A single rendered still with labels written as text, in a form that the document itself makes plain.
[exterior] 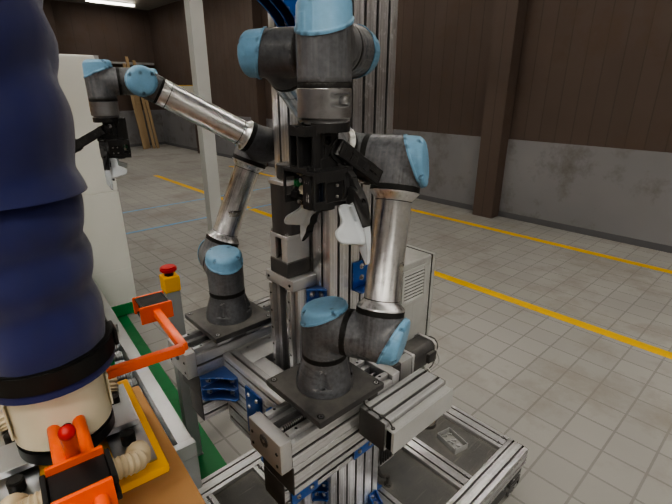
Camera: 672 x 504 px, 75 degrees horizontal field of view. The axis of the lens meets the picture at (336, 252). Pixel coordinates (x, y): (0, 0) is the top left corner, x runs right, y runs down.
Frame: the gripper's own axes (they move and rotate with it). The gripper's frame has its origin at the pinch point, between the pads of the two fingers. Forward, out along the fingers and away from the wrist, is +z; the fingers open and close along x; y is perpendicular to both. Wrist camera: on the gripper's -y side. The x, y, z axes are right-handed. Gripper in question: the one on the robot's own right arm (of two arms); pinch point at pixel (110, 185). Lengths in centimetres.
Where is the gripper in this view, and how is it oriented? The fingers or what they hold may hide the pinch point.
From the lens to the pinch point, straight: 152.1
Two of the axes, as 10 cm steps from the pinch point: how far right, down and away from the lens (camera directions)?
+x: -4.1, -3.2, 8.5
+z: 0.0, 9.4, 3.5
